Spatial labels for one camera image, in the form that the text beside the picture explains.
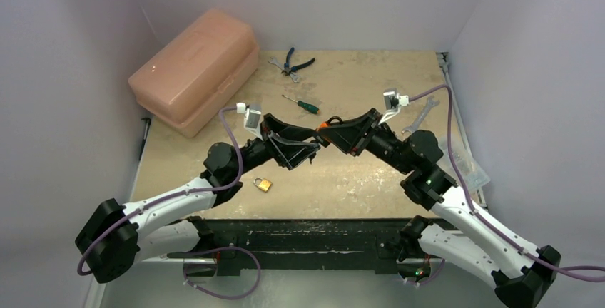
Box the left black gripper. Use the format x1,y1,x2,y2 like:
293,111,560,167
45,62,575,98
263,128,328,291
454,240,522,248
231,114,319,178

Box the orange padlock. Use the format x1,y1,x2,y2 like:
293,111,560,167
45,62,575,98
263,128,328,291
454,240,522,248
317,116,343,131

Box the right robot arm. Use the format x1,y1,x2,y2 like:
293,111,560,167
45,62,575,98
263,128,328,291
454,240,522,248
317,109,561,307

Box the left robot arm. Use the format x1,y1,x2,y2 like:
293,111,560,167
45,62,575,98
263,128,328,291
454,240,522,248
75,113,323,283

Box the brass padlock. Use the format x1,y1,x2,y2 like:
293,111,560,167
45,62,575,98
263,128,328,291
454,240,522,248
253,178,273,193

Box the large silver wrench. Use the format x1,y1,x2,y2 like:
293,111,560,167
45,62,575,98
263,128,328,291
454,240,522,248
402,96,440,135

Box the small silver wrench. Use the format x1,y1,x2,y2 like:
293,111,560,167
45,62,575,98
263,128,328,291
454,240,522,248
268,57,302,83

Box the pink plastic toolbox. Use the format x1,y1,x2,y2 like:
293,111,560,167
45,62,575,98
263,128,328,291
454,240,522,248
128,9,260,138

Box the clear plastic screw box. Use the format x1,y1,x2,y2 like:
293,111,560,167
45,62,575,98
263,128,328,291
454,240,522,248
437,135,491,193

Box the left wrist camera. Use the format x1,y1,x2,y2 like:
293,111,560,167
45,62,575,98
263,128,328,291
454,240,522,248
235,102,263,138

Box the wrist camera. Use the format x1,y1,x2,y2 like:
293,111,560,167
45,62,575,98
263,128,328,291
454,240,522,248
235,102,263,138
378,88,410,125

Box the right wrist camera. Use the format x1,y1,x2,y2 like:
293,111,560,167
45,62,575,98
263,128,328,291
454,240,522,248
378,88,410,125

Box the green handled screwdriver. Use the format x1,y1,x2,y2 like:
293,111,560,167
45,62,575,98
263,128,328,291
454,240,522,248
283,95,320,115

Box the blue handled pliers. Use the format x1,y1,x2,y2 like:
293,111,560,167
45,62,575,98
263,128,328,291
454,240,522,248
282,47,316,77

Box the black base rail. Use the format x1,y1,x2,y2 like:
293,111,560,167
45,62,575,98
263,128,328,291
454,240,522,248
168,218,454,277

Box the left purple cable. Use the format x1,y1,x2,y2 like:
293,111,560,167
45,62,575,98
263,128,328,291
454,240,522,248
76,105,245,277

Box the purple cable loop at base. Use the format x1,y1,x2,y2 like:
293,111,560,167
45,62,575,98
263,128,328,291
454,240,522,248
182,245,263,301

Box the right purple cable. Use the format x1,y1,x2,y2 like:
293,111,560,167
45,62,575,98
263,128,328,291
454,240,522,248
407,83,605,283

